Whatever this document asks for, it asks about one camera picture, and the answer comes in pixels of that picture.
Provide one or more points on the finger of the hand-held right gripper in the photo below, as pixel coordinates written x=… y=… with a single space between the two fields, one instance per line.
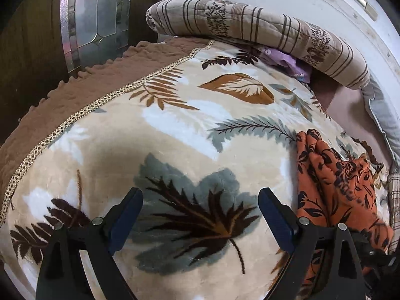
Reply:
x=370 y=250

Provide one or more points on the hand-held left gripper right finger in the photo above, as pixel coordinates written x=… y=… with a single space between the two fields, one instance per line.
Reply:
x=276 y=222

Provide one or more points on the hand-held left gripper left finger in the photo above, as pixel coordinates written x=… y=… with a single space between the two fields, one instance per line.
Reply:
x=125 y=222

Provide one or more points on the orange floral shirt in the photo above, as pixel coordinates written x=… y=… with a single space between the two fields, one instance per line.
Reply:
x=337 y=187

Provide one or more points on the plaid cloth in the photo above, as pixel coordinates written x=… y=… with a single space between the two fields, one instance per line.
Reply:
x=395 y=193

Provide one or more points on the leaf print blanket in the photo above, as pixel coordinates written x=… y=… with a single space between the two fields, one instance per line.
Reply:
x=187 y=125

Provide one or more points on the pink bed sheet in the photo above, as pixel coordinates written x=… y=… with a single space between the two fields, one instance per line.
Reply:
x=343 y=106

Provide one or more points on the grey pillow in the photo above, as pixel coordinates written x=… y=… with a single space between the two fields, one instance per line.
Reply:
x=384 y=115

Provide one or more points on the purple cloth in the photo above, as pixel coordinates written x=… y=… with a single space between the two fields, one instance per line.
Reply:
x=281 y=61

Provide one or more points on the striped folded quilt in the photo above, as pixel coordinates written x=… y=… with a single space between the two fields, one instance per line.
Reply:
x=250 y=22

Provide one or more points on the wooden door with leaded glass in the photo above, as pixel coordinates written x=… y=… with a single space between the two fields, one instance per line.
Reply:
x=31 y=37

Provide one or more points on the brass light switch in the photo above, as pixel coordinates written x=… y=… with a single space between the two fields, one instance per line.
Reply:
x=360 y=0
x=372 y=11

